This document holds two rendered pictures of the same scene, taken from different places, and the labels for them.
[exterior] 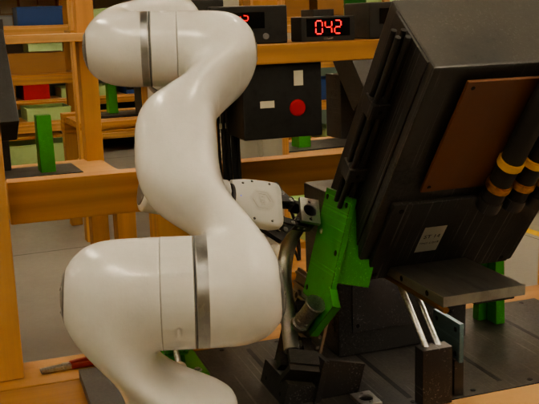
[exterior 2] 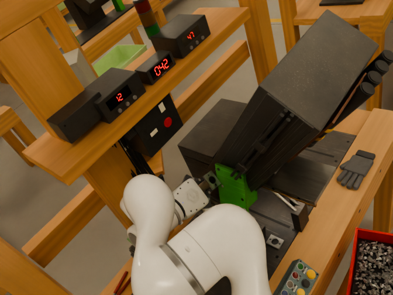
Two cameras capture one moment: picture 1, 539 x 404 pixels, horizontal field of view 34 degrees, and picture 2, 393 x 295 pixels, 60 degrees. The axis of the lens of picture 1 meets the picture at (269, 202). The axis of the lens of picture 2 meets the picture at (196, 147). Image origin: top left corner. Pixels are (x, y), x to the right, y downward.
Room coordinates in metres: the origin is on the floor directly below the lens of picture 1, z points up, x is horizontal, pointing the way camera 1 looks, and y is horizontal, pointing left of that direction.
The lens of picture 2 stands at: (0.86, 0.15, 2.04)
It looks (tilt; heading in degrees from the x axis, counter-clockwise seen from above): 40 degrees down; 344
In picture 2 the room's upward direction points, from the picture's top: 24 degrees counter-clockwise
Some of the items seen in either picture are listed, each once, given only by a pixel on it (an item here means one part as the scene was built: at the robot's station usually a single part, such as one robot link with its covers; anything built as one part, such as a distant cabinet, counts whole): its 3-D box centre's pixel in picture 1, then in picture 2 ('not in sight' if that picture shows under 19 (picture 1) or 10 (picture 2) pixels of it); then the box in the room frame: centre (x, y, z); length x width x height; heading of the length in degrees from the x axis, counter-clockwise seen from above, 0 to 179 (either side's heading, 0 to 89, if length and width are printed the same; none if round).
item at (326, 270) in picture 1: (344, 245); (237, 187); (1.57, -0.14, 1.17); 0.13 x 0.12 x 0.20; 109
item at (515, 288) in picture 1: (427, 269); (273, 170); (1.59, -0.29, 1.11); 0.39 x 0.16 x 0.03; 19
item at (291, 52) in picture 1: (312, 50); (148, 76); (1.90, -0.10, 1.52); 0.90 x 0.25 x 0.04; 109
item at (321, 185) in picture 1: (384, 259); (228, 155); (1.82, -0.24, 1.07); 0.30 x 0.18 x 0.34; 109
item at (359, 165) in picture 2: not in sight; (354, 168); (1.51, -0.61, 0.91); 0.20 x 0.11 x 0.03; 106
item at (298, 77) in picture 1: (273, 98); (148, 120); (1.82, -0.02, 1.42); 0.17 x 0.12 x 0.15; 109
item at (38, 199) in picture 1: (297, 174); (159, 131); (2.01, -0.07, 1.23); 1.30 x 0.05 x 0.09; 109
